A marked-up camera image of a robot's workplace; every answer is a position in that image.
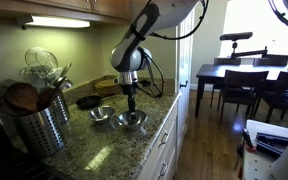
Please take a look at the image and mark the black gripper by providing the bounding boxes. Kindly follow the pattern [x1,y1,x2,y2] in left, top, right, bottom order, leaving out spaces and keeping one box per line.
[122,83,137,120]

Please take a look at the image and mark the silver bowl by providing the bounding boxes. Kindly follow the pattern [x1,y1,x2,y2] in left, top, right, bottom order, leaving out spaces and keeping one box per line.
[117,110,148,130]
[89,106,115,123]

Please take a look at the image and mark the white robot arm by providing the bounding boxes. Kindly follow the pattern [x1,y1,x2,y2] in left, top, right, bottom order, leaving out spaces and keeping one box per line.
[111,0,200,120]

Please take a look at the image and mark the round wooden board stack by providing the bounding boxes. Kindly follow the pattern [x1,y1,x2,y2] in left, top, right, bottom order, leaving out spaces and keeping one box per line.
[95,79,120,96]

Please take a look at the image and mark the black cast iron skillet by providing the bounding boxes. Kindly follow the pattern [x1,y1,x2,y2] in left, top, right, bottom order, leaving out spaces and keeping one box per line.
[76,95,101,109]

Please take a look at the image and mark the wooden drawer cabinet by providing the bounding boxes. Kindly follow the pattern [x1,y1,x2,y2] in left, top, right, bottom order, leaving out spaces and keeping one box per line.
[137,100,178,180]

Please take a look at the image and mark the dark wooden dining table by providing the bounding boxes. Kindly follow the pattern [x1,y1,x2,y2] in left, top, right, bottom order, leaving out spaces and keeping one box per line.
[195,64,288,117]

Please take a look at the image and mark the perforated steel utensil holder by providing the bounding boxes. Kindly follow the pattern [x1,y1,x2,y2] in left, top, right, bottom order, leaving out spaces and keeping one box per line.
[14,107,64,158]

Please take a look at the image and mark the wooden upper cabinets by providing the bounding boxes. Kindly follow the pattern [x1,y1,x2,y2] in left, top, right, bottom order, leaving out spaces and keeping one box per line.
[0,0,142,26]

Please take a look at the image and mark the wooden spoon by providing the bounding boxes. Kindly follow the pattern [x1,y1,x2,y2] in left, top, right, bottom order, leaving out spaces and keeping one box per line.
[5,83,39,113]

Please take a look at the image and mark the dark wooden chair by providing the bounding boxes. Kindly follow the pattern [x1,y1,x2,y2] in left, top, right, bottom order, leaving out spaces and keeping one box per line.
[256,71,288,123]
[220,70,268,120]

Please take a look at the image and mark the under-cabinet light fixture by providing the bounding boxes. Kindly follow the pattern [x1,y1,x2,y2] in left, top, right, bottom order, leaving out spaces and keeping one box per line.
[16,15,91,28]

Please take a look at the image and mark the white perforated work table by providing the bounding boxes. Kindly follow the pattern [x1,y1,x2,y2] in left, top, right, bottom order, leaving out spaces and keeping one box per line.
[238,119,288,180]

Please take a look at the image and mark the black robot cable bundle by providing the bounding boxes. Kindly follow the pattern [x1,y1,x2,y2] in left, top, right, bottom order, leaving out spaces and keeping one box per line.
[137,0,210,99]

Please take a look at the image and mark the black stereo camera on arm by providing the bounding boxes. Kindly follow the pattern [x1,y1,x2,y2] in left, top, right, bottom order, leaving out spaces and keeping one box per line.
[219,32,268,59]

